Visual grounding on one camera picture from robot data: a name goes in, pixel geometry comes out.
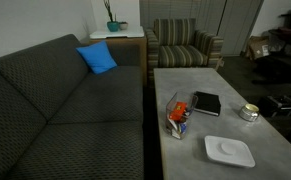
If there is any dark grey fabric sofa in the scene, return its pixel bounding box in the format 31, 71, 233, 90
0, 34, 144, 180

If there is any blue throw pillow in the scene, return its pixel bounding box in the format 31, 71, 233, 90
77, 41, 117, 74

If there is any orange packet in container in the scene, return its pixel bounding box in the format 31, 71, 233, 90
169, 102, 187, 121

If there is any clear plastic storage container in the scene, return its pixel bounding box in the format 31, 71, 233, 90
165, 92, 198, 139

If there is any wooden side table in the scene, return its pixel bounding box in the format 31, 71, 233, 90
88, 35, 148, 87

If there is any white square container lid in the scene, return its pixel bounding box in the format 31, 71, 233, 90
204, 135, 256, 168

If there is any silver tin candle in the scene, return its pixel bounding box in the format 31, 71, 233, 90
239, 104, 259, 122

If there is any black notebook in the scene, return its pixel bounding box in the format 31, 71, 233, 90
195, 91, 221, 116

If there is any teal plant pot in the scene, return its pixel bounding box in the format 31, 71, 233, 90
107, 21, 119, 32

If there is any grey top coffee table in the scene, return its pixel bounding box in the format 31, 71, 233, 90
154, 68, 291, 180

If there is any cardboard box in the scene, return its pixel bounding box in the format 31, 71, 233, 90
245, 36, 269, 61

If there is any black device on floor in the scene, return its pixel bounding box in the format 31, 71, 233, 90
257, 95, 291, 117

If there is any striped armchair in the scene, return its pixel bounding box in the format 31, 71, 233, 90
145, 18, 224, 80

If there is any small white bowl planter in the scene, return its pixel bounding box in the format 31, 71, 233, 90
119, 21, 128, 30

